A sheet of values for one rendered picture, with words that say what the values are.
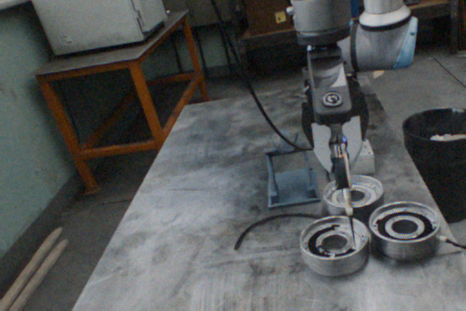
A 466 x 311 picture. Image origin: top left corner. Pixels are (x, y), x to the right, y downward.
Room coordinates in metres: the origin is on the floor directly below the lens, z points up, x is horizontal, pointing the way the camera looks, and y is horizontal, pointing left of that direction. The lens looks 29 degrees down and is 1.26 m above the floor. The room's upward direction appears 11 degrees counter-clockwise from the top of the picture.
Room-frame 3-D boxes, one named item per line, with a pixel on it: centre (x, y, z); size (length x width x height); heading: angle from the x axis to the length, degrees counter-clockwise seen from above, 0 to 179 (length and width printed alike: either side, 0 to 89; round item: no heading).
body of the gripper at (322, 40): (0.62, -0.09, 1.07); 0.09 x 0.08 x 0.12; 176
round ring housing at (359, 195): (0.66, -0.11, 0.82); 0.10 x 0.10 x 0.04
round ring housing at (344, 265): (0.54, -0.06, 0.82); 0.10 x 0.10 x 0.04
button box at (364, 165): (0.81, -0.15, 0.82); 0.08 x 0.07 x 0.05; 175
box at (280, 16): (4.25, -0.14, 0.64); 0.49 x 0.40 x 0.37; 90
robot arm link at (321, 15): (0.61, -0.08, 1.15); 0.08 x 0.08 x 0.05
